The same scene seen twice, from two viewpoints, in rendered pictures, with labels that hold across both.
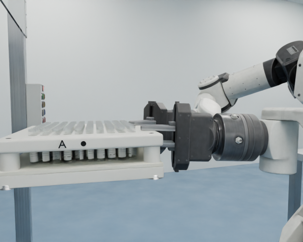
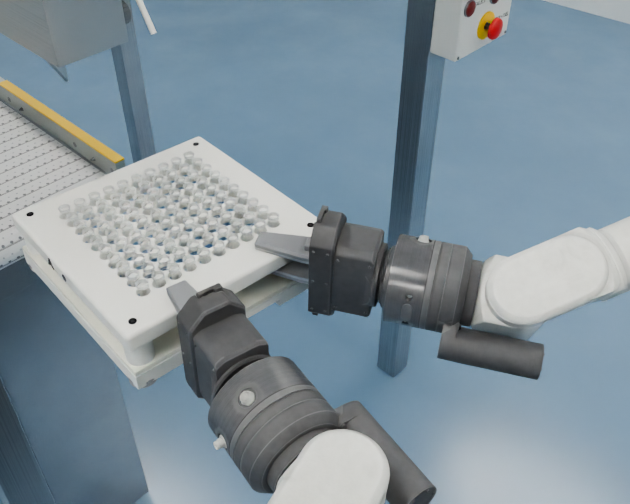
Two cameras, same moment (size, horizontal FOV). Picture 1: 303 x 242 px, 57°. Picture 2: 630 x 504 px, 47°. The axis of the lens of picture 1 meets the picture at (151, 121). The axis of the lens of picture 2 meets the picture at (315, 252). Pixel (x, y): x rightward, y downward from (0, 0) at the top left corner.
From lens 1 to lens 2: 0.74 m
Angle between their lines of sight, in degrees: 65
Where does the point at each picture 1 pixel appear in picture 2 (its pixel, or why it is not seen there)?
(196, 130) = (200, 364)
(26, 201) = (411, 160)
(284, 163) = not seen: outside the picture
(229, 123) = (223, 403)
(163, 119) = (319, 265)
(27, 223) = (408, 199)
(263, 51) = not seen: outside the picture
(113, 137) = (84, 295)
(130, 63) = not seen: outside the picture
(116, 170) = (96, 335)
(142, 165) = (116, 354)
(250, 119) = (256, 430)
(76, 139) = (58, 267)
